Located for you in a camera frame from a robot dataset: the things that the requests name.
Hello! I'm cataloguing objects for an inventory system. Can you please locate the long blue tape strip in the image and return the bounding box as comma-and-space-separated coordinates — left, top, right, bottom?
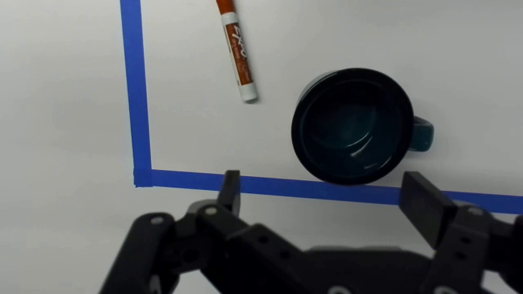
132, 169, 523, 216

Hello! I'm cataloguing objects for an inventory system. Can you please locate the short blue tape strip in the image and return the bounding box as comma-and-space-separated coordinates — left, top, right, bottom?
117, 0, 155, 188

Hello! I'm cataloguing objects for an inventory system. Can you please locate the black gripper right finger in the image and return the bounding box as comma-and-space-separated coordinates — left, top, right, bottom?
399, 170, 523, 294

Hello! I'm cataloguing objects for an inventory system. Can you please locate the red and white marker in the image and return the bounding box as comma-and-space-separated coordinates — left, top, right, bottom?
214, 0, 260, 105

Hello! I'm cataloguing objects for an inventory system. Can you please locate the dark teal mug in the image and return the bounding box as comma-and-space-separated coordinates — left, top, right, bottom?
289, 67, 436, 188

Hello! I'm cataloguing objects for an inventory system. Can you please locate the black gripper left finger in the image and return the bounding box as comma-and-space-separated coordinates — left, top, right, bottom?
98, 169, 307, 294

